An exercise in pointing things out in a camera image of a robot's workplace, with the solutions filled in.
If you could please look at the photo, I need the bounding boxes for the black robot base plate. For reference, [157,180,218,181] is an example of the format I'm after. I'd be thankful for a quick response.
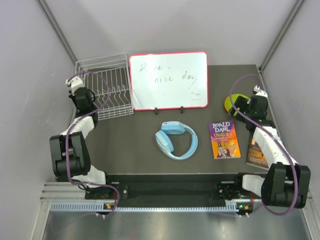
[84,172,266,202]

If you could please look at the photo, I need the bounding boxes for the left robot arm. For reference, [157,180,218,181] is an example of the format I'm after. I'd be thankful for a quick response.
[49,87,114,199]

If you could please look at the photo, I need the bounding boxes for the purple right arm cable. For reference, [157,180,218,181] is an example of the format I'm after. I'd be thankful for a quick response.
[229,73,300,218]

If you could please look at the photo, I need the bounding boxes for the pink framed whiteboard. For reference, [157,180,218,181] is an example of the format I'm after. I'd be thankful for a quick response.
[129,51,209,111]

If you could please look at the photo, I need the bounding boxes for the purple Roald Dahl book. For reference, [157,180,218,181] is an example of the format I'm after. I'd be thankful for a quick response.
[208,120,241,159]

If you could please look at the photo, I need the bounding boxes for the light blue headphones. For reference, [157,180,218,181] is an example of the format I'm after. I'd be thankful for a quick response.
[155,121,199,161]

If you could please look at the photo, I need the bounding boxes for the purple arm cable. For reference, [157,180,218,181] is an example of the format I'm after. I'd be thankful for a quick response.
[229,73,300,218]
[64,71,121,218]

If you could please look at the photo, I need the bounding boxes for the dark brown book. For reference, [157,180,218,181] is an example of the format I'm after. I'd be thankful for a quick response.
[246,136,269,170]

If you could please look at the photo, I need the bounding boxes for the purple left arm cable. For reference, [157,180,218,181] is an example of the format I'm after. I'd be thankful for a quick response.
[64,71,121,218]

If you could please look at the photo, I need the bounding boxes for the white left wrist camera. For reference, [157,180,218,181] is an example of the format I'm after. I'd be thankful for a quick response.
[65,76,85,96]

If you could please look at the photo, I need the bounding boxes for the white wire dish rack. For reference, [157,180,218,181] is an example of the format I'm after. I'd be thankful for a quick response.
[75,53,134,121]

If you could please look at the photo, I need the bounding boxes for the grey slotted cable duct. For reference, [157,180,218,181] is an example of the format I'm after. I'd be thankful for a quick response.
[49,201,251,213]

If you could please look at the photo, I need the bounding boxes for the lime green plate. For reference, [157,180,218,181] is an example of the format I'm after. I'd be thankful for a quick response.
[224,93,250,108]

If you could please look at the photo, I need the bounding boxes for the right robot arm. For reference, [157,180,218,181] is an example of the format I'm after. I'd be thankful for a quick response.
[225,92,311,211]

